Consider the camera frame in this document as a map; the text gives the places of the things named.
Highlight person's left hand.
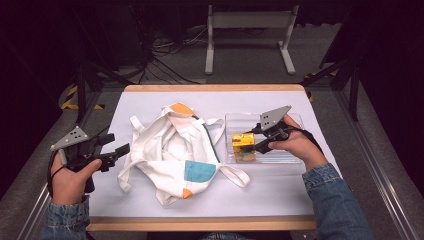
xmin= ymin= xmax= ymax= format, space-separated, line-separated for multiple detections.
xmin=49 ymin=153 xmax=103 ymax=205

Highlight tangle of black floor cables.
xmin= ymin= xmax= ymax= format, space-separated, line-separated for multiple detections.
xmin=131 ymin=6 xmax=209 ymax=85

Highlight white metal stand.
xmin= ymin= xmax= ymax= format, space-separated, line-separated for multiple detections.
xmin=204 ymin=4 xmax=300 ymax=76

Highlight person's right hand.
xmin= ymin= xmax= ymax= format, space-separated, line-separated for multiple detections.
xmin=267 ymin=114 xmax=330 ymax=172

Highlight black left wrist strap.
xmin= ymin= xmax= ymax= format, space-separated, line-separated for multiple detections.
xmin=46 ymin=149 xmax=68 ymax=198

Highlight aluminium floor rail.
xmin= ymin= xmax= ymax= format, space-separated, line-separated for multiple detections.
xmin=15 ymin=90 xmax=103 ymax=240
xmin=333 ymin=89 xmax=418 ymax=240

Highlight white table mat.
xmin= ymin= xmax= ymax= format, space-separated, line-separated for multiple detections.
xmin=87 ymin=90 xmax=343 ymax=218

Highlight white canvas tote bag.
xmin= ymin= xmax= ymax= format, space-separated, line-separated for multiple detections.
xmin=116 ymin=101 xmax=251 ymax=206

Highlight clear plastic tray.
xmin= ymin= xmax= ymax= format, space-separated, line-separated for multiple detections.
xmin=224 ymin=111 xmax=305 ymax=165

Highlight black wrist strap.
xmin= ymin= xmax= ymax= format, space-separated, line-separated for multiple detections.
xmin=46 ymin=149 xmax=68 ymax=198
xmin=288 ymin=127 xmax=325 ymax=156

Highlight black right wrist strap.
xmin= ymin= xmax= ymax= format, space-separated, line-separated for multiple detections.
xmin=288 ymin=127 xmax=325 ymax=156

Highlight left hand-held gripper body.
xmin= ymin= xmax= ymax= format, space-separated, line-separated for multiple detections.
xmin=49 ymin=125 xmax=118 ymax=194

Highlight small yellow box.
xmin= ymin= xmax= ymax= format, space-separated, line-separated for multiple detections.
xmin=231 ymin=132 xmax=257 ymax=156

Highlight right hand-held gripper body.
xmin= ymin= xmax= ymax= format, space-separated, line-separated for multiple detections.
xmin=253 ymin=105 xmax=293 ymax=150

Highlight yellow black floor tape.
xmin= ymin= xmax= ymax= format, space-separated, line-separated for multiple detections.
xmin=59 ymin=85 xmax=105 ymax=111

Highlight black tripod stand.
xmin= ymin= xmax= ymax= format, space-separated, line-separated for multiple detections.
xmin=299 ymin=59 xmax=362 ymax=123
xmin=73 ymin=59 xmax=135 ymax=124

